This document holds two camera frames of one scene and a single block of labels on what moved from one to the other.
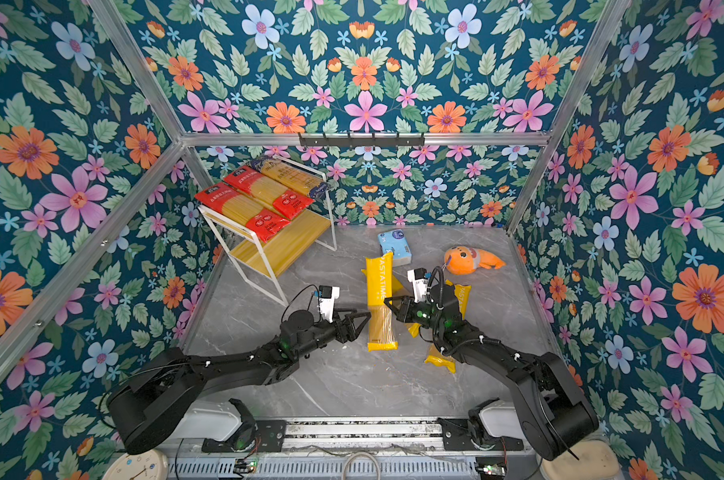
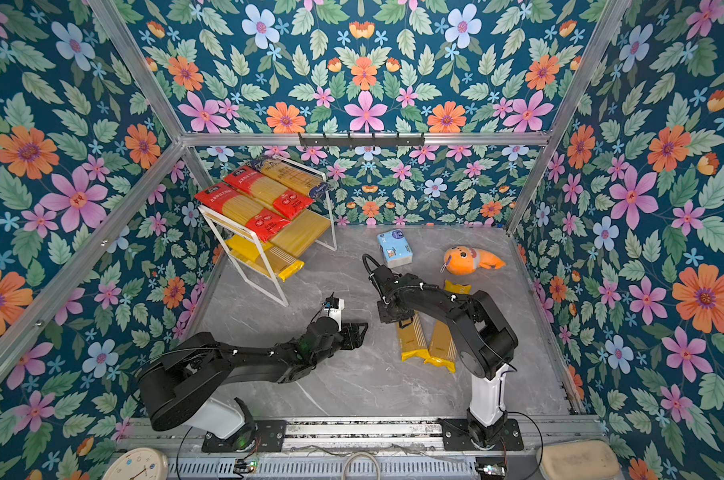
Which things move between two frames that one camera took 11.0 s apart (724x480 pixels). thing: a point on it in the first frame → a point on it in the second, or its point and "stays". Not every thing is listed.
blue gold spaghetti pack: (290, 176) stays
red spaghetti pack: (285, 200) stays
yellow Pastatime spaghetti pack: (381, 328) → (247, 249)
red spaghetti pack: (239, 208) stays
